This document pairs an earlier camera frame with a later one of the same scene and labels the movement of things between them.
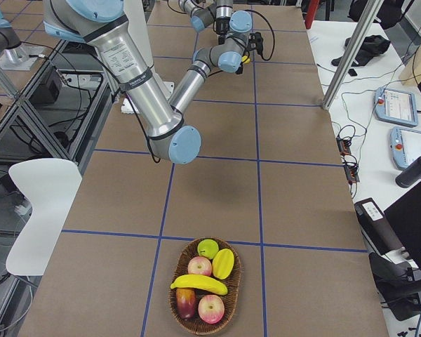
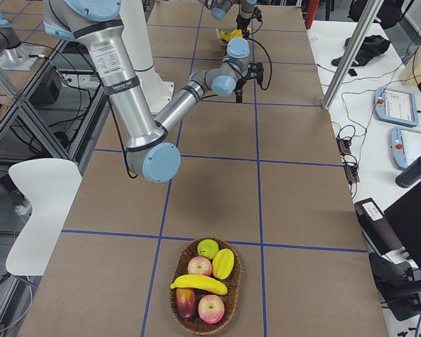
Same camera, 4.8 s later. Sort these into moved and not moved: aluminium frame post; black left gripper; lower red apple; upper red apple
Moved: black left gripper
Not moved: aluminium frame post; upper red apple; lower red apple
